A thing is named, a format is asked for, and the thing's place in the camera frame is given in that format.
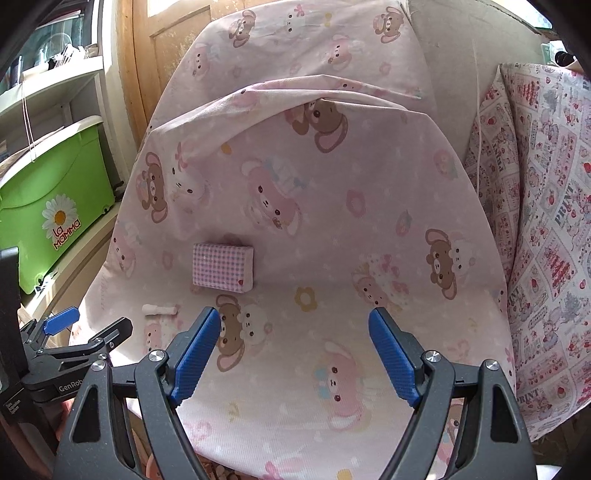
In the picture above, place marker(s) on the pink checkered box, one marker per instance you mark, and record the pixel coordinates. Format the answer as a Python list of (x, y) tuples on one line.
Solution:
[(221, 265)]

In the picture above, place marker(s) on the green storage box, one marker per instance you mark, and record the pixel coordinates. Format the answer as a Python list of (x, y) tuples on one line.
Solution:
[(69, 175)]

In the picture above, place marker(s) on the wooden door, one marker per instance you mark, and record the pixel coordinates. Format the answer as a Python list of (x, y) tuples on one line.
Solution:
[(175, 46)]

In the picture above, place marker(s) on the pink bear printed bedsheet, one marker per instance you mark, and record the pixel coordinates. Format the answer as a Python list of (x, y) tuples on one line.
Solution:
[(346, 254)]

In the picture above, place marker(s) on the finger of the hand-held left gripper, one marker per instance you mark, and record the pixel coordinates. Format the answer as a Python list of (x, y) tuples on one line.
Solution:
[(97, 344), (62, 321)]

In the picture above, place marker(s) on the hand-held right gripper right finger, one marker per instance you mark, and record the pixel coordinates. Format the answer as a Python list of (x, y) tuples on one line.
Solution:
[(392, 350)]

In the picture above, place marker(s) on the white shelf unit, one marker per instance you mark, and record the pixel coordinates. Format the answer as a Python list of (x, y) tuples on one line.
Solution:
[(69, 78)]

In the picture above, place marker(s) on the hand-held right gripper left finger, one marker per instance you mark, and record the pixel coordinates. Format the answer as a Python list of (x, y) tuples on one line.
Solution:
[(196, 350)]

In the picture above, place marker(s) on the strawberry printed cloth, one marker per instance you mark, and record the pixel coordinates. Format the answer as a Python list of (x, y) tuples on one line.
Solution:
[(545, 230)]

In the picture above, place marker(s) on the small white peg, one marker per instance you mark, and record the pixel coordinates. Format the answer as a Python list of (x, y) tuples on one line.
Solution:
[(159, 309)]

